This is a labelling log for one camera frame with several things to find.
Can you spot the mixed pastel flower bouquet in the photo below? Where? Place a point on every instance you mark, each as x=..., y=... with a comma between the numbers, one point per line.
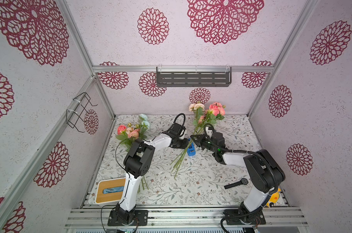
x=128, y=134

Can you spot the yellow plush bear toy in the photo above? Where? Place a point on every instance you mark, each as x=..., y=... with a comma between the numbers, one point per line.
x=274, y=198

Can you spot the wooden lid tissue box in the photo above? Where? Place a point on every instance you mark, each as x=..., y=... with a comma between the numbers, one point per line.
x=109, y=192

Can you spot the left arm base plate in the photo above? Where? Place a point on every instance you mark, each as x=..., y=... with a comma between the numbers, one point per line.
x=124, y=218

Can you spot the pink rose bouquet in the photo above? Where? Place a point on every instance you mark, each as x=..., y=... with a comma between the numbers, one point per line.
x=202, y=115

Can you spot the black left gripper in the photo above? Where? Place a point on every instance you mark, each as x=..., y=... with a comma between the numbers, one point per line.
x=184, y=145

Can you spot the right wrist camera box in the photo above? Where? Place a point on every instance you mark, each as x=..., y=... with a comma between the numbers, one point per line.
x=215, y=137

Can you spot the black round knob tool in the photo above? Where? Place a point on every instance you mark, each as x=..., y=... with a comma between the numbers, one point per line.
x=243, y=181

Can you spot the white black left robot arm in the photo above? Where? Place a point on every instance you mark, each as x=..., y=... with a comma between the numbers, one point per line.
x=138, y=161

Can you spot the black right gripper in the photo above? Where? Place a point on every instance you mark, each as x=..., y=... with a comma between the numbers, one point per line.
x=202, y=142

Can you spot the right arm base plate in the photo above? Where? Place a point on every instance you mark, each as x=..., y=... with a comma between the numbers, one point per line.
x=241, y=216

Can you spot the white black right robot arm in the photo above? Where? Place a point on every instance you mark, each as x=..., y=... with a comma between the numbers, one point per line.
x=264, y=172

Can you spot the black wire wall rack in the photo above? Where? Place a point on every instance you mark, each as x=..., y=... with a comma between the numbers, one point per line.
x=83, y=117

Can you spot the grey wall shelf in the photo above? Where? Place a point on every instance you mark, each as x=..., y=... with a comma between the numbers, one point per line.
x=194, y=78

